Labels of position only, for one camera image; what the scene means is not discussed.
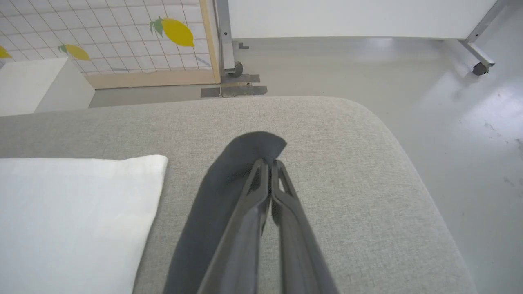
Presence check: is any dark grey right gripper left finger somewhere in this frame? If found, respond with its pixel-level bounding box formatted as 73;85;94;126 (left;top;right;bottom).
198;158;271;294

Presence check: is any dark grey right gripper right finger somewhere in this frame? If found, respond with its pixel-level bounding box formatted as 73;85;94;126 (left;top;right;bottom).
271;160;340;294

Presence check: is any black and white raglan shirt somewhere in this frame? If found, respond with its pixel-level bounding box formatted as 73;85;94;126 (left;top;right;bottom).
0;131;288;294

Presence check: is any grey fabric sofa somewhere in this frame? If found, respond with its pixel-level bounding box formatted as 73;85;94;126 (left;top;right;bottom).
0;96;479;294

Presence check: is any dark metal screen foot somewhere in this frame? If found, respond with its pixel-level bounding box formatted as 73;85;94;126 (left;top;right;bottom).
200;73;268;98

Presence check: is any lemon print tiled screen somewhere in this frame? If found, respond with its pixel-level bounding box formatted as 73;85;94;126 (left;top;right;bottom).
0;0;221;90

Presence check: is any white board on wheeled stand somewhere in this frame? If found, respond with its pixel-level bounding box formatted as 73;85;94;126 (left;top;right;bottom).
215;0;509;78

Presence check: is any white cabinet block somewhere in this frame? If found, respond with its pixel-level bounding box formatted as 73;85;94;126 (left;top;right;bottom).
0;57;96;117

